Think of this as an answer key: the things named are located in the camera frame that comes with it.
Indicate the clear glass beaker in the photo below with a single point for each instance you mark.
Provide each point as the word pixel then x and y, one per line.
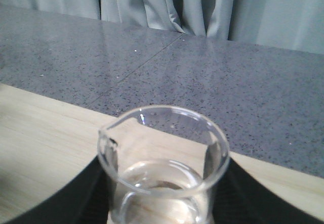
pixel 163 164

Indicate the grey curtain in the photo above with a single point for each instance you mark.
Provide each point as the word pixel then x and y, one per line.
pixel 287 24

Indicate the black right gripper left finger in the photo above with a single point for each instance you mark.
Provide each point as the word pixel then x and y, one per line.
pixel 82 200

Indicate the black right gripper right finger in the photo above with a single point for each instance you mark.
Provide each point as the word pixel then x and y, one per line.
pixel 242 199

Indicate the light wooden cutting board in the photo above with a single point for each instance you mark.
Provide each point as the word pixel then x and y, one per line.
pixel 45 143

